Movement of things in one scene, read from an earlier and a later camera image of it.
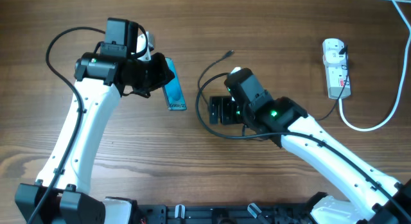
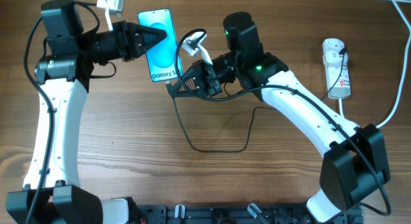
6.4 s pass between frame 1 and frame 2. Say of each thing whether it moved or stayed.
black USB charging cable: moved
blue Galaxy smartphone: moved
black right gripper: moved
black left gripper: moved
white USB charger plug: stayed
